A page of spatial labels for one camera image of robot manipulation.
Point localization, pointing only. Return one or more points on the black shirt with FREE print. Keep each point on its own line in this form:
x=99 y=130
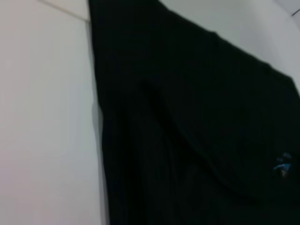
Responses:
x=187 y=117

